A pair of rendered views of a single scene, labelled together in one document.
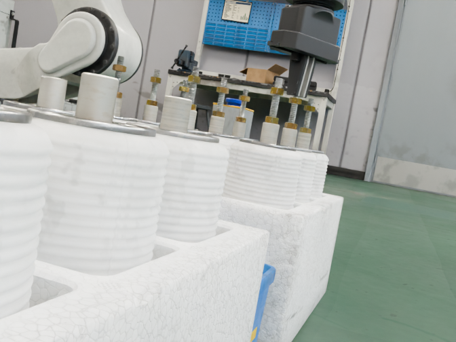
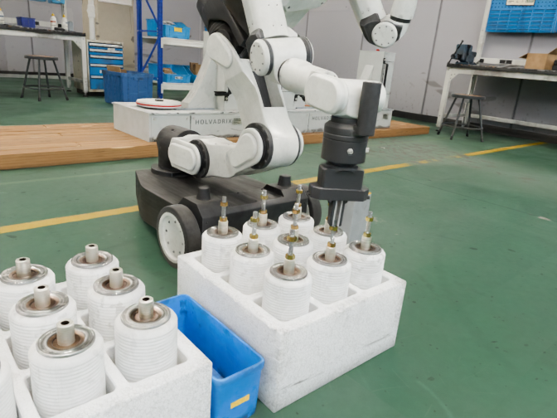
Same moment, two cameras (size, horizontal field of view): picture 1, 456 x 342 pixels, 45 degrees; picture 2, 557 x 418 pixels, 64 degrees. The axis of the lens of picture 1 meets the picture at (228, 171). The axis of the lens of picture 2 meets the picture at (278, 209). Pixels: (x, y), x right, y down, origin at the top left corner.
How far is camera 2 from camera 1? 57 cm
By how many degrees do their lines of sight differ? 33
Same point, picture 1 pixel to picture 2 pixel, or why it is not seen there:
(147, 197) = (73, 381)
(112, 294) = not seen: outside the picture
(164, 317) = not seen: outside the picture
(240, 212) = (255, 319)
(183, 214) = (135, 364)
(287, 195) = (292, 309)
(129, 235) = (65, 396)
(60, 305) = not seen: outside the picture
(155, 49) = (441, 41)
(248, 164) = (267, 288)
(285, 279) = (275, 367)
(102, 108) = (62, 339)
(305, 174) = (333, 283)
